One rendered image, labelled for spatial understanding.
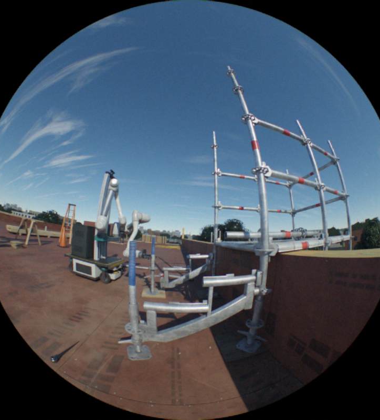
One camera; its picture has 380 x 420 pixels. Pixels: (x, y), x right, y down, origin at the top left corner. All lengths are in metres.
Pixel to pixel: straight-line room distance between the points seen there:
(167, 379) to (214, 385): 0.24
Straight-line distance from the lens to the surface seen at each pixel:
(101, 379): 0.96
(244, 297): 0.86
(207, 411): 0.85
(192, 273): 1.85
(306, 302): 0.82
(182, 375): 0.96
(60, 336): 1.26
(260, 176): 0.93
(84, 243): 2.37
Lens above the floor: 0.80
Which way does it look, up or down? 11 degrees up
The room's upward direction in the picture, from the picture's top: 2 degrees clockwise
